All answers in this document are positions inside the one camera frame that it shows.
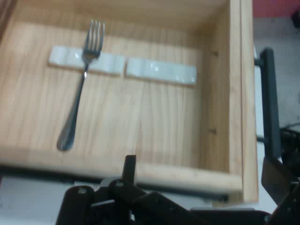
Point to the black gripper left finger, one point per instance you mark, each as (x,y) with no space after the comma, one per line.
(130,168)

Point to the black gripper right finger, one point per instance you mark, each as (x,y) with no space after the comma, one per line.
(281,187)

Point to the pale wooden drawer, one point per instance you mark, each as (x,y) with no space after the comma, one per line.
(140,112)

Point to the steel fork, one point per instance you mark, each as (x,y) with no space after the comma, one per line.
(77,103)

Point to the white ceramic cutlery rest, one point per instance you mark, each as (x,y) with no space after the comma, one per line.
(106,62)
(161,71)

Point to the orange red board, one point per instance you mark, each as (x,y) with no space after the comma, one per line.
(274,7)

